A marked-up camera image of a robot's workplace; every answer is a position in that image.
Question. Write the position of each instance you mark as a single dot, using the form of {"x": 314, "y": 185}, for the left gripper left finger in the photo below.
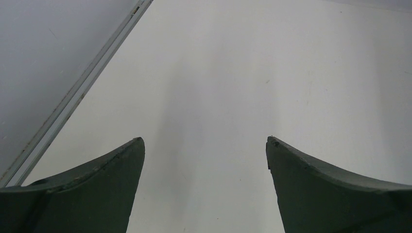
{"x": 95, "y": 197}

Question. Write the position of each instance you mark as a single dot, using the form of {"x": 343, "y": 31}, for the left aluminium frame profile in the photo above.
{"x": 51, "y": 53}

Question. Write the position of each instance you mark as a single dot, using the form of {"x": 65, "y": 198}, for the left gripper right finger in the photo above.
{"x": 314, "y": 196}

